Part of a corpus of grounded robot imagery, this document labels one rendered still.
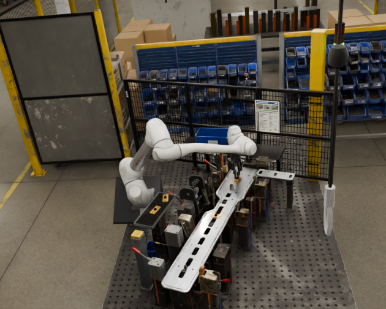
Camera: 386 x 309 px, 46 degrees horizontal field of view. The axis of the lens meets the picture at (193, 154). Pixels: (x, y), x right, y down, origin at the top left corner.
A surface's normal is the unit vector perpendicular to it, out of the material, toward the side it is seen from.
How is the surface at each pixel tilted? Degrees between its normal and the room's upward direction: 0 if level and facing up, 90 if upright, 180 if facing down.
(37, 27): 89
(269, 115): 90
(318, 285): 0
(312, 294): 0
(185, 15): 90
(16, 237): 0
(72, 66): 91
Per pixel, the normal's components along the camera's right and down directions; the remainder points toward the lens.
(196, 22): -0.07, 0.51
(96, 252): -0.10, -0.86
